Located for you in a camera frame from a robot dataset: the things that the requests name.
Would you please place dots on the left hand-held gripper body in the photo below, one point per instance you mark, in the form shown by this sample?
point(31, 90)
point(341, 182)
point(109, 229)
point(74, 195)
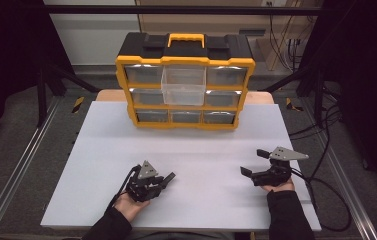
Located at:
point(142, 186)

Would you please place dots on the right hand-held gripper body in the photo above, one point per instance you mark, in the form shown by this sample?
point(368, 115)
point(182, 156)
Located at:
point(274, 175)

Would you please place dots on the clear plastic drawer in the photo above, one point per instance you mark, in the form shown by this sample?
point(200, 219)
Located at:
point(183, 88)

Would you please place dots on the yellow black organizer cabinet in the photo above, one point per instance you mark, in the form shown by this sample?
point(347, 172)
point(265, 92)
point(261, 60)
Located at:
point(142, 43)

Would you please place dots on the person's right hand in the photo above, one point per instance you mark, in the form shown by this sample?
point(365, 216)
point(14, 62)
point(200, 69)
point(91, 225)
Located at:
point(279, 187)

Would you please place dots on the person's left hand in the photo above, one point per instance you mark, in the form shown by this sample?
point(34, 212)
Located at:
point(129, 206)

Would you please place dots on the white table board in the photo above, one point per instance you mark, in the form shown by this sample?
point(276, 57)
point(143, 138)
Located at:
point(192, 143)

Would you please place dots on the black metal stand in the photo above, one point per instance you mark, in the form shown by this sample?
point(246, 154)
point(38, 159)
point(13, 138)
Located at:
point(42, 96)
point(317, 96)

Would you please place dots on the wooden table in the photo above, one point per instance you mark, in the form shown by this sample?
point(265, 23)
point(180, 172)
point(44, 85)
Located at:
point(112, 96)

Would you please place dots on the grid of clear organizer drawers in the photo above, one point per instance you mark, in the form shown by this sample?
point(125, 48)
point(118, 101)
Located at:
point(144, 74)

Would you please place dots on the grey power strip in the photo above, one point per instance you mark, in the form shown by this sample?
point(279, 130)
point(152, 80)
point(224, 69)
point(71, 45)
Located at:
point(252, 32)

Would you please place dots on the black curtain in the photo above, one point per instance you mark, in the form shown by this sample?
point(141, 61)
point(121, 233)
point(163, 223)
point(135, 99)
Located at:
point(366, 83)
point(9, 66)

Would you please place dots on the black horizontal crossbar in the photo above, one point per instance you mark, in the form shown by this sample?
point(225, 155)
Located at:
point(176, 10)

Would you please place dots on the aluminium floor rail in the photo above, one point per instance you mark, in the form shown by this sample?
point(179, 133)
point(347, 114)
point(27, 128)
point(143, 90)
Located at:
point(342, 180)
point(19, 166)

